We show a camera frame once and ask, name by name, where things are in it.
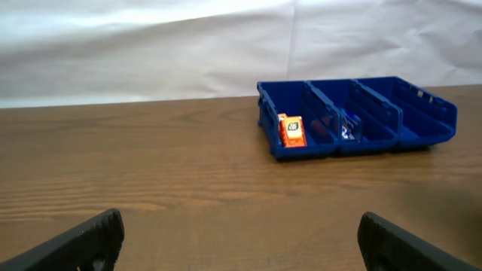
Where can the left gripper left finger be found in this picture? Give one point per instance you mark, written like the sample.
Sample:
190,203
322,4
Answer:
75,248

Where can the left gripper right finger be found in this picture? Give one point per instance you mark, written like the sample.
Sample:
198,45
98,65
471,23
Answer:
403,252

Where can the blue candy pack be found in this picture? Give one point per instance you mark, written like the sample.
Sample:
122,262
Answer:
348,131

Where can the orange candy box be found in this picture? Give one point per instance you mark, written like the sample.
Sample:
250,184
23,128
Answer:
295,131
281,130

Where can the blue tray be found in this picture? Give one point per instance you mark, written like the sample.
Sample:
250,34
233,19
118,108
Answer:
414,131

